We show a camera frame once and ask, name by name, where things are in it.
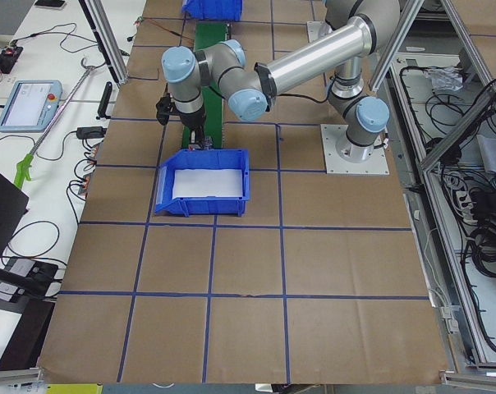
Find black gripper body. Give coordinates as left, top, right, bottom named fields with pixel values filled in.
left=156, top=93, right=206, bottom=131

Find red push button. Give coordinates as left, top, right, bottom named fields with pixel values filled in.
left=198, top=135, right=214, bottom=150

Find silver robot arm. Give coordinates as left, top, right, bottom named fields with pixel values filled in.
left=156, top=1, right=400, bottom=163

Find blue left plastic bin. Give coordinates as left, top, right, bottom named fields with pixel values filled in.
left=154, top=149, right=250, bottom=217

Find blue plastic bin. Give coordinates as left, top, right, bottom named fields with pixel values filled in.
left=154, top=149, right=250, bottom=217
left=181, top=0, right=243, bottom=21

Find white foam pad left bin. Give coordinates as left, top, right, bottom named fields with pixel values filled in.
left=172, top=169, right=243, bottom=198

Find green conveyor belt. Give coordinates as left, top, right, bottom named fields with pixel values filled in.
left=194, top=21, right=228, bottom=149

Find black power adapter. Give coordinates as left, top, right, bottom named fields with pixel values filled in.
left=76, top=126, right=107, bottom=140

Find blue right plastic bin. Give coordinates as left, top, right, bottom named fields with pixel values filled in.
left=181, top=0, right=243, bottom=21

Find teach pendant tablet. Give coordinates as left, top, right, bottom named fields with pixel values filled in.
left=0, top=80, right=62, bottom=132

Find black monitor corner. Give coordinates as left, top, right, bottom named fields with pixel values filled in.
left=0, top=160, right=30, bottom=263

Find red black conveyor wires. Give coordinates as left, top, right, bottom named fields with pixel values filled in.
left=133, top=16, right=196, bottom=44

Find aluminium frame post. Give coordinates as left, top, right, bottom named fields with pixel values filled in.
left=79, top=0, right=128, bottom=85

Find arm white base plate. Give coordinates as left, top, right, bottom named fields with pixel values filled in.
left=306, top=21, right=333, bottom=43
left=320, top=124, right=389, bottom=176

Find green handled reacher grabber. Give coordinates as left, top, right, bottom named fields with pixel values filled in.
left=13, top=58, right=103, bottom=190

